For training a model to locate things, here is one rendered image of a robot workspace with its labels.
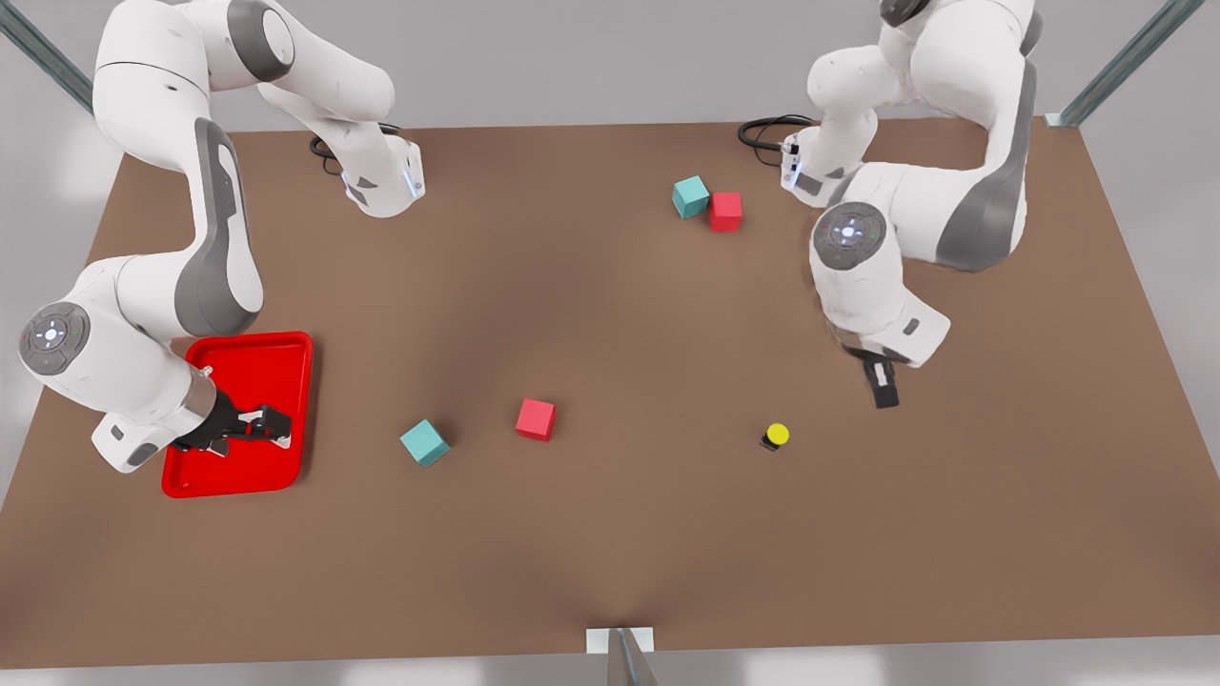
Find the red plastic tray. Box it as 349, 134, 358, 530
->
160, 331, 315, 499

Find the teal cube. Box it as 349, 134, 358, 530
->
672, 175, 712, 220
399, 419, 452, 468

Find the black cable loop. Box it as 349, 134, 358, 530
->
309, 122, 403, 178
738, 114, 817, 169

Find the silver frame post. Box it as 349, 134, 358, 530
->
1044, 0, 1208, 130
0, 0, 97, 116
585, 626, 660, 686

